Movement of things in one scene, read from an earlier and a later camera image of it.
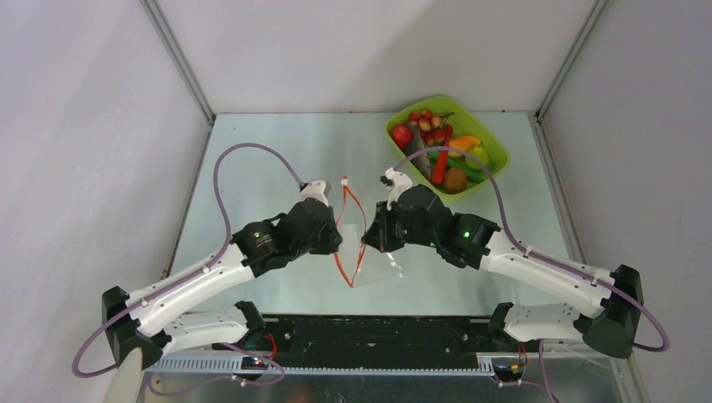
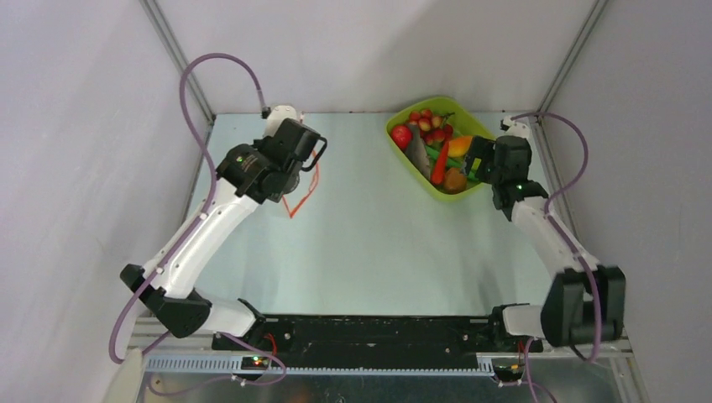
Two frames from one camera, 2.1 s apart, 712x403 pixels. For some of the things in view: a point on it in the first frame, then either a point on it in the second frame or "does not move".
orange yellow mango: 464,143 does not move
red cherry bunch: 432,128 does not move
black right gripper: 376,232 to 479,160
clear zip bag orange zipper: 357,267 to 293,212
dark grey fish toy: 418,144 does not move
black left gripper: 332,241 to 260,143
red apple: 402,136 does not move
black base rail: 373,342 does not move
